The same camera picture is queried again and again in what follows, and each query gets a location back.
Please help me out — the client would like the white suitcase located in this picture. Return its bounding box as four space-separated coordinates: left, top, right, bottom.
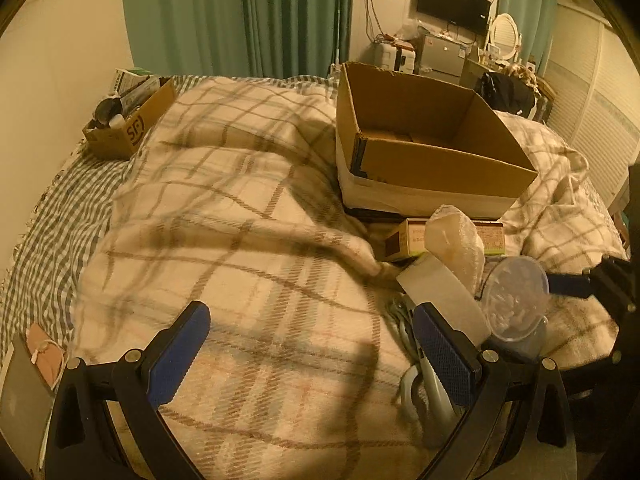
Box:
374 44 416 74

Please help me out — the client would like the green curtain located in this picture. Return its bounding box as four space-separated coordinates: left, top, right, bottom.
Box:
122 0 352 78
498 0 558 70

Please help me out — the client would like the wooden box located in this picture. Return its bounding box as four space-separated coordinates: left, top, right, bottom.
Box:
382 218 506 262

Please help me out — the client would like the white louvered wardrobe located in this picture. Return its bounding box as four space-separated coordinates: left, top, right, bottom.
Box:
544 4 639 209

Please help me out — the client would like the clear cotton swab jar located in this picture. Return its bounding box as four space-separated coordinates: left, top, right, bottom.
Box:
480 256 550 342

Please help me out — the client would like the large open cardboard box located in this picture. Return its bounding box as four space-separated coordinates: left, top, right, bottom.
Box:
335 62 537 220

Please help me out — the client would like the black wall television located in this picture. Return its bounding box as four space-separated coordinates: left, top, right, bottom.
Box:
416 0 490 36

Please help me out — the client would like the small SF cardboard box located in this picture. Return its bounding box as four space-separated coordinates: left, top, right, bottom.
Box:
82 67 175 160

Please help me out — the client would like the grey mini fridge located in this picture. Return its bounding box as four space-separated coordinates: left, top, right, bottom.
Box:
416 35 466 84

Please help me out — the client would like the white cloth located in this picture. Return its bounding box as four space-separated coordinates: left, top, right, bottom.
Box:
424 205 485 296

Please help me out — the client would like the oval white vanity mirror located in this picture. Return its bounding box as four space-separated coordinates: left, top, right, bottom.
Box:
486 13 522 61

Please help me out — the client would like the green curtain left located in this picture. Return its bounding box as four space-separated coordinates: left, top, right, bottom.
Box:
122 0 352 78

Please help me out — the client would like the green curtain right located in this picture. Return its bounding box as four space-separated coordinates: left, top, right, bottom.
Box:
498 0 558 70

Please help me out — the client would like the beige plaid blanket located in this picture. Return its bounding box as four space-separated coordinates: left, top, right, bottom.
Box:
69 77 629 480

